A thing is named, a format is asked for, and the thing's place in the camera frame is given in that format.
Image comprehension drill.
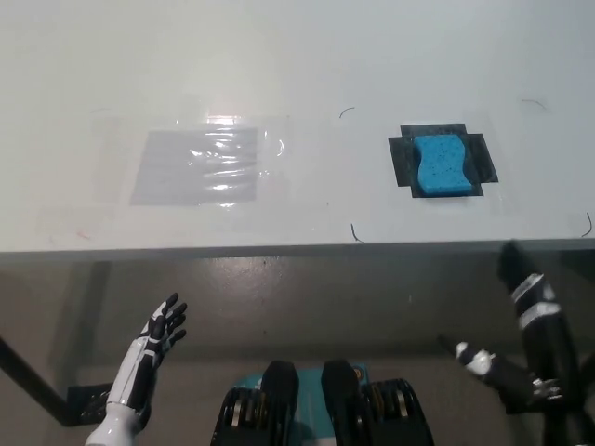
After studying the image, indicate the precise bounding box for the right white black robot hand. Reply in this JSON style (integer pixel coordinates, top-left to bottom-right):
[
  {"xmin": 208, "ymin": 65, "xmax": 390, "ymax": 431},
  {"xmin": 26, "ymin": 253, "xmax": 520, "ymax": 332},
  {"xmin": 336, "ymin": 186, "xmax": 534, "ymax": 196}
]
[{"xmin": 439, "ymin": 240, "xmax": 587, "ymax": 418}]

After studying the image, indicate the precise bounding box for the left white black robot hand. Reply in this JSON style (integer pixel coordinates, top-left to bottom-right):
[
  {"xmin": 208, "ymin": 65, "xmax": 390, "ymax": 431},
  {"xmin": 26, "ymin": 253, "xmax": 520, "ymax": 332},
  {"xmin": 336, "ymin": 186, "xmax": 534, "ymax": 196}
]
[{"xmin": 107, "ymin": 292, "xmax": 189, "ymax": 419}]

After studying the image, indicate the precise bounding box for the blue speckled sponge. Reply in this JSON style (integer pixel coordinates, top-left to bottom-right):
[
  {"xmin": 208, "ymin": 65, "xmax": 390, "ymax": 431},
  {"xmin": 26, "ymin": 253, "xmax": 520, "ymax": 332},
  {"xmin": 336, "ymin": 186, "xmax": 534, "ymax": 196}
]
[{"xmin": 412, "ymin": 134, "xmax": 471, "ymax": 199}]

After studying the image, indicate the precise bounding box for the black teal robot body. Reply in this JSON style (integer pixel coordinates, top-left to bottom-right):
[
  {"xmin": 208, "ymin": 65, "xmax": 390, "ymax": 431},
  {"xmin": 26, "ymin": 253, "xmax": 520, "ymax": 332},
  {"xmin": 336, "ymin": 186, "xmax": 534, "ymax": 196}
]
[{"xmin": 211, "ymin": 360, "xmax": 436, "ymax": 446}]

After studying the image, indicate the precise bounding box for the black perforated foot plate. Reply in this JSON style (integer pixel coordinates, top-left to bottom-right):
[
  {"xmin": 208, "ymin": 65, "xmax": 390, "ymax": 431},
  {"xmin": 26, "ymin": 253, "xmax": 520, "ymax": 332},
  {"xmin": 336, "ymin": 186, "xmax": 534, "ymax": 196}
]
[{"xmin": 67, "ymin": 383, "xmax": 115, "ymax": 424}]

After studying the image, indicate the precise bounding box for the black table leg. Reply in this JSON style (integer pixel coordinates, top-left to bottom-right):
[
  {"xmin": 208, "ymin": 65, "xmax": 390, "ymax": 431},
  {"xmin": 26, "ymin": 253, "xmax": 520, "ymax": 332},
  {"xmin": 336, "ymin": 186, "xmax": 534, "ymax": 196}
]
[{"xmin": 0, "ymin": 334, "xmax": 70, "ymax": 426}]

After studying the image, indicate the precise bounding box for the clear plastic sheet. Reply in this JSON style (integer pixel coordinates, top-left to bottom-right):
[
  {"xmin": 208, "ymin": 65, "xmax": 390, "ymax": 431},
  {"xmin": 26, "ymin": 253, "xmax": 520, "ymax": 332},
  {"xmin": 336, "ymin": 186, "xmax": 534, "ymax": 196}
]
[{"xmin": 128, "ymin": 127, "xmax": 259, "ymax": 207}]

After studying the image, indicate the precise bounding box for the black tape patch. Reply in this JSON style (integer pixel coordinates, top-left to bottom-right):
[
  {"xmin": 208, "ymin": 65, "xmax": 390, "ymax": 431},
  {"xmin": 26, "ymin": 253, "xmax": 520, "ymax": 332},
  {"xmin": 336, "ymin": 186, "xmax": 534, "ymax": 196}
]
[{"xmin": 388, "ymin": 123, "xmax": 499, "ymax": 201}]

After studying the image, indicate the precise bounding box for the clear plastic film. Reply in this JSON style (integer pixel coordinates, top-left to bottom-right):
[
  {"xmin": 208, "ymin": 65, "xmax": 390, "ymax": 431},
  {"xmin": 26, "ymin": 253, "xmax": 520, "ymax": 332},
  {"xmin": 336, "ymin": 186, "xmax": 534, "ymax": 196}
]
[{"xmin": 91, "ymin": 95, "xmax": 335, "ymax": 222}]

